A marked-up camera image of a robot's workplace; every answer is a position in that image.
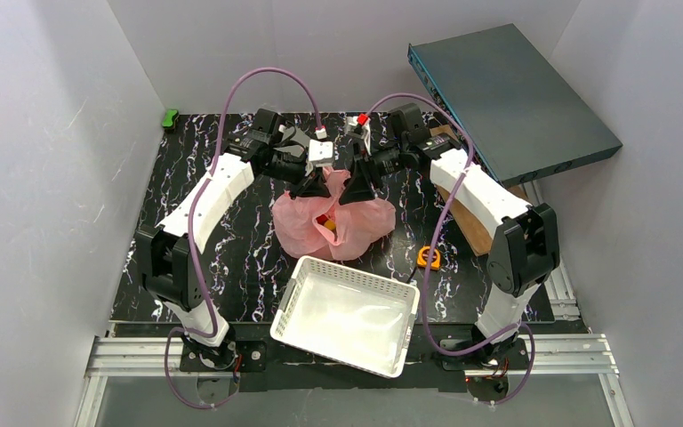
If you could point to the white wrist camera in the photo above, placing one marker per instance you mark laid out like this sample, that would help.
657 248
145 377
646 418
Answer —
361 132
321 151

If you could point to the grey rectangular pad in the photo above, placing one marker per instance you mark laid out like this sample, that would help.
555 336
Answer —
294 141

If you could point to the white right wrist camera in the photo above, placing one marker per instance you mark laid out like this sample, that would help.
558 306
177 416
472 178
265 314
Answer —
361 132

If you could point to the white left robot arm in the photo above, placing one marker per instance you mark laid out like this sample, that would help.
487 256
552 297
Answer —
168 254

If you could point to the pink plastic bag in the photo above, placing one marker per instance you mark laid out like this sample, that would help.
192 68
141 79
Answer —
323 227

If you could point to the orange tape measure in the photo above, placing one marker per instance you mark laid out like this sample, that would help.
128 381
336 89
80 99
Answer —
428 257

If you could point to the brown wooden board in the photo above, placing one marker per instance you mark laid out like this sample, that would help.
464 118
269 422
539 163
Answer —
474 232

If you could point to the white perforated plastic basket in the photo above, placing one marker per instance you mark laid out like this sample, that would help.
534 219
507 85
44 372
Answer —
349 316

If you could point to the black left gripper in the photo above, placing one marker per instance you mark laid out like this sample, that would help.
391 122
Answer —
301 173

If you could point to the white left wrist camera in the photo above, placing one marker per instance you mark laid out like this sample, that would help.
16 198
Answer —
321 151

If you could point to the green black small object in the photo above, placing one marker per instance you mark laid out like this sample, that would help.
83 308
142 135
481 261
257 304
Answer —
170 120

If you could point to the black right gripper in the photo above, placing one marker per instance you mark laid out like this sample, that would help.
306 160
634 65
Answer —
363 166

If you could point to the dark teal flat box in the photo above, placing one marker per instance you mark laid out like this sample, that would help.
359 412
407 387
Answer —
526 121

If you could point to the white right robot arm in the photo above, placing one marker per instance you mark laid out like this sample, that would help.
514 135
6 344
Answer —
524 249

